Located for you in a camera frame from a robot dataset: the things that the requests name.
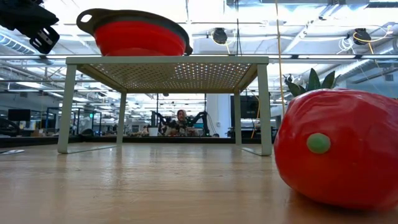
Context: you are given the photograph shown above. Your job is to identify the black wall monitor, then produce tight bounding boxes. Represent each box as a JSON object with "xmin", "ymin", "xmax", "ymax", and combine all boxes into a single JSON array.
[{"xmin": 230, "ymin": 95, "xmax": 261, "ymax": 119}]

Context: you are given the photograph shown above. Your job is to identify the green perforated metal shelf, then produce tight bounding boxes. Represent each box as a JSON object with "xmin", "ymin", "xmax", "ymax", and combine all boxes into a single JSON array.
[{"xmin": 57, "ymin": 55, "xmax": 273, "ymax": 157}]

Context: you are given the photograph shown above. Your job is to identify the black ceiling cable reel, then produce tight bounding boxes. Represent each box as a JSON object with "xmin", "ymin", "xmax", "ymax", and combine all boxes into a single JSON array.
[
  {"xmin": 353, "ymin": 27, "xmax": 373, "ymax": 46},
  {"xmin": 211, "ymin": 27, "xmax": 229, "ymax": 45}
]

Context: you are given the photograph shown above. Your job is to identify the person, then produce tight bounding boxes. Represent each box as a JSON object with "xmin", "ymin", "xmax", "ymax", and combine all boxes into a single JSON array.
[{"xmin": 164, "ymin": 109, "xmax": 200, "ymax": 137}]

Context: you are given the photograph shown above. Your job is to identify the red mango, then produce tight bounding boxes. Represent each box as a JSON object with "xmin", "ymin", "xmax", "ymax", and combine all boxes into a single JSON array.
[{"xmin": 273, "ymin": 88, "xmax": 398, "ymax": 212}]

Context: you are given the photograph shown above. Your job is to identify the potted plant white pot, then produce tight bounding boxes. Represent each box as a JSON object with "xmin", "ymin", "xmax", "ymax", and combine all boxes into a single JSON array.
[{"xmin": 283, "ymin": 67, "xmax": 342, "ymax": 98}]

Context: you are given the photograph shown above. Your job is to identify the red collapsible bowl grey rim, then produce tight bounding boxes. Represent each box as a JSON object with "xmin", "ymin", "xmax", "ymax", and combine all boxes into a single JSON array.
[{"xmin": 76, "ymin": 7, "xmax": 194, "ymax": 57}]

